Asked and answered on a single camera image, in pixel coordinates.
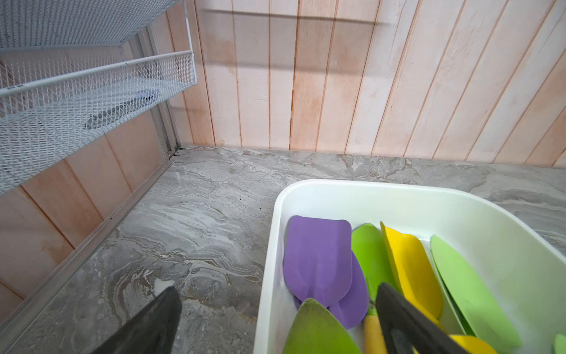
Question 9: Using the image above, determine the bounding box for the purple shovel round blade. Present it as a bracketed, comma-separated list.
[293, 251, 370, 330]

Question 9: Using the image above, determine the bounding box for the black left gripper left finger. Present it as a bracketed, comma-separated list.
[94, 286, 182, 353]

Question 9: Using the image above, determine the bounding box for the purple shovel square blade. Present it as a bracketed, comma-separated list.
[283, 215, 352, 308]

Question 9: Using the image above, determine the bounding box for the green shovel yellow handle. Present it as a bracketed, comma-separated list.
[352, 223, 399, 353]

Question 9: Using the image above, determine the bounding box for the white wire mesh shelf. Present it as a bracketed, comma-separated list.
[1, 1, 198, 193]

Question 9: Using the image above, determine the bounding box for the light green shovel wide blade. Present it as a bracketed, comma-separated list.
[430, 235, 523, 353]

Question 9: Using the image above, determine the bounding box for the white plastic storage box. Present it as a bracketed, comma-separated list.
[254, 179, 565, 353]

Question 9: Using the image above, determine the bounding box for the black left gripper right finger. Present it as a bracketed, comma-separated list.
[376, 283, 467, 353]

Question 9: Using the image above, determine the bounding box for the olive green pointed shovel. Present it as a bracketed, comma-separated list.
[282, 298, 362, 353]

